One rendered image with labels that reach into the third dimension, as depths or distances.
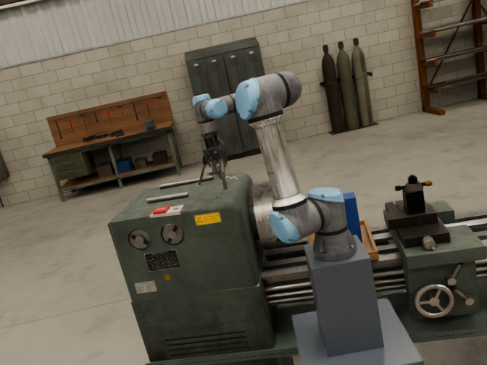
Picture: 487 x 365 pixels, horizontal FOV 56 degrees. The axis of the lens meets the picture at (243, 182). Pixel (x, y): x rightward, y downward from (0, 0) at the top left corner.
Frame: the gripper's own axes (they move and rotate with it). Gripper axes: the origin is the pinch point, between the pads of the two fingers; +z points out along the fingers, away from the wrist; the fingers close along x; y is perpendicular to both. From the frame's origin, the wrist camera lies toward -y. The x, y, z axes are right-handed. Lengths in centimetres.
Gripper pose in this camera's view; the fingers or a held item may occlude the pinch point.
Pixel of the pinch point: (220, 175)
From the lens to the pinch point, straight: 198.7
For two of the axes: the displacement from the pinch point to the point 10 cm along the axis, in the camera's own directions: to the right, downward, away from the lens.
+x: 9.7, -1.7, -1.7
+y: -1.1, 3.0, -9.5
